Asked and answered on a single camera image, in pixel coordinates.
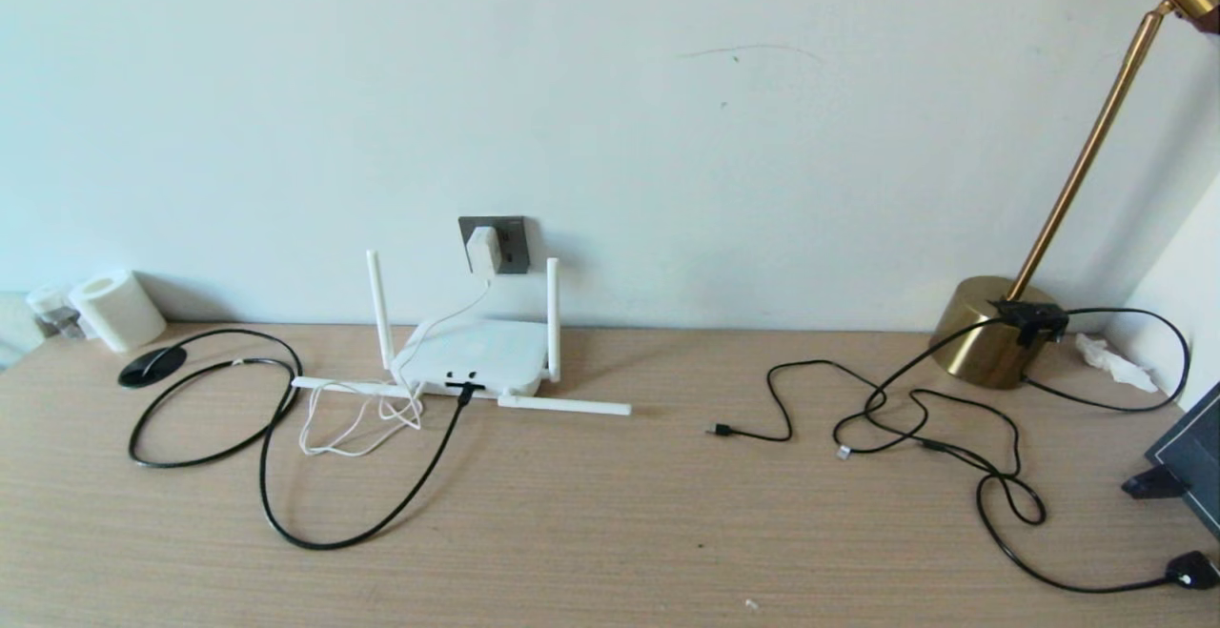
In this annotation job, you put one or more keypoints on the crumpled white tissue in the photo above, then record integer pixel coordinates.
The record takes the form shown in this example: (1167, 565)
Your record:
(1110, 356)

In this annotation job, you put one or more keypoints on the white paper roll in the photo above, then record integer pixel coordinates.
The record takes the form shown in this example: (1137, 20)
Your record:
(119, 309)

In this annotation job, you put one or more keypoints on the grey wall socket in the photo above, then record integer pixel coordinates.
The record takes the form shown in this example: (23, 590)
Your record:
(515, 232)

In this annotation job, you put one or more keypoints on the small clear container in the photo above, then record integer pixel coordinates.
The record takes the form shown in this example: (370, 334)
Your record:
(54, 312)

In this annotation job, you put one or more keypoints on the brass desk lamp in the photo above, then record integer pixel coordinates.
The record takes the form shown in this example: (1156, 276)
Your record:
(982, 333)

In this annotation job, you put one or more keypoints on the white router with antennas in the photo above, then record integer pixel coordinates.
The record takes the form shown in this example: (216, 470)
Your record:
(477, 356)

